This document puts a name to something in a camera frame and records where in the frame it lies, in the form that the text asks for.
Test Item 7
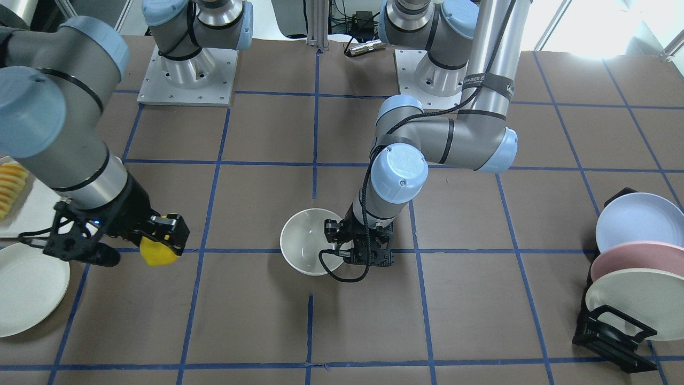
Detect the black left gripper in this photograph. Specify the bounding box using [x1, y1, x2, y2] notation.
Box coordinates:
[323, 207, 395, 267]

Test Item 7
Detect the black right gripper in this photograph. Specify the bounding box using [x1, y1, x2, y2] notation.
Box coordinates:
[42, 174, 190, 267]

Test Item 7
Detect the yellow lemon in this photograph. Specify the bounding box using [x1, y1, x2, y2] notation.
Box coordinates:
[139, 224, 178, 266]

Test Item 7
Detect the white bowl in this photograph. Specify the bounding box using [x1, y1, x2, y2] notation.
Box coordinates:
[280, 208, 341, 276]

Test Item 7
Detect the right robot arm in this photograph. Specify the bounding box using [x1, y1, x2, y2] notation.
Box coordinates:
[2, 16, 190, 266]

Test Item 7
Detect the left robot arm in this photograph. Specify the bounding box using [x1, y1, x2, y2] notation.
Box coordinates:
[318, 1, 532, 266]

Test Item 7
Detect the white rectangular tray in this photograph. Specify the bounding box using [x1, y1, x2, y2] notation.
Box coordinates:
[1, 157, 60, 238]

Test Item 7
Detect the white round plate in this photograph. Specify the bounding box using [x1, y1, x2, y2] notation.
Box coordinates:
[1, 243, 71, 338]

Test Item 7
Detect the sliced yellow fruit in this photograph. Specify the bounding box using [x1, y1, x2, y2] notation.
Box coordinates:
[1, 163, 29, 221]

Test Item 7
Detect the metal connector plug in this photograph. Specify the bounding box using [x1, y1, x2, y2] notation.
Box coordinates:
[344, 39, 387, 58]

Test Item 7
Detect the black electronics box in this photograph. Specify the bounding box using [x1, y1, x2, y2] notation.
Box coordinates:
[350, 11, 375, 34]

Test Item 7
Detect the black plate rack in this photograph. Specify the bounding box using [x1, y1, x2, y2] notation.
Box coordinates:
[572, 190, 657, 373]

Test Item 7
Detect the blue plate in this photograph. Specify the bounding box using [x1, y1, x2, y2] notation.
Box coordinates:
[595, 192, 683, 252]

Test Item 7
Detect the cream plate in rack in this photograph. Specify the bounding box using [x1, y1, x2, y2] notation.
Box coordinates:
[585, 268, 683, 341]

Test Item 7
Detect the pink plate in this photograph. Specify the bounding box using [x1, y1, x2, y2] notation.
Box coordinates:
[589, 241, 683, 281]

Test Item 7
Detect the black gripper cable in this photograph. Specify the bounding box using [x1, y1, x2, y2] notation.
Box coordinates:
[319, 0, 516, 283]

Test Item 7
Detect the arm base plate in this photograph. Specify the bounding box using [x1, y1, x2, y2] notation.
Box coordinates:
[137, 48, 238, 107]
[395, 49, 467, 100]

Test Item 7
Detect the aluminium frame post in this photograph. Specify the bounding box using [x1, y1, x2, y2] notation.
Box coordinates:
[305, 0, 330, 51]

